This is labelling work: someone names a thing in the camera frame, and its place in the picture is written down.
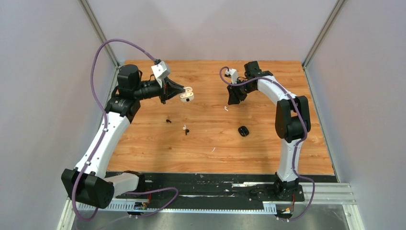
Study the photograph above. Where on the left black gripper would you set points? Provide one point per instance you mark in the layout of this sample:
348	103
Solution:
170	89

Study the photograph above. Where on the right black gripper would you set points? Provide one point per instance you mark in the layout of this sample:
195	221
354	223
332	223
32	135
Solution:
235	97

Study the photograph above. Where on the white earbud charging case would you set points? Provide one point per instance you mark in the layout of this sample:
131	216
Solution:
188	95

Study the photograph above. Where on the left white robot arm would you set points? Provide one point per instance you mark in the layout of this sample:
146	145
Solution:
87	183

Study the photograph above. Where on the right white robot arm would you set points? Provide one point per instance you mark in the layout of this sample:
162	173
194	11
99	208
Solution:
292	118

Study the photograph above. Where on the black earbud charging case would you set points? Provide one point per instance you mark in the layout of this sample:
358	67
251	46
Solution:
243	131

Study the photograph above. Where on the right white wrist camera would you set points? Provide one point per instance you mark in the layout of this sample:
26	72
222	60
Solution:
232	74

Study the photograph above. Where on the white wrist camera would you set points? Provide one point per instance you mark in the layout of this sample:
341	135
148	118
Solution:
160	71
232	74

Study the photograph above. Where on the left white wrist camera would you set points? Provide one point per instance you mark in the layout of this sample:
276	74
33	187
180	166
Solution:
160	71

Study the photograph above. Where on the right aluminium frame post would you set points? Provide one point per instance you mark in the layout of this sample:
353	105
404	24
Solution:
323	32

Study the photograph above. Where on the aluminium frame post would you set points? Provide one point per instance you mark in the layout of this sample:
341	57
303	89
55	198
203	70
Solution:
98	30
323	32

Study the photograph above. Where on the left aluminium frame post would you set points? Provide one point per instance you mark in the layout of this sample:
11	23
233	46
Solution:
98	30

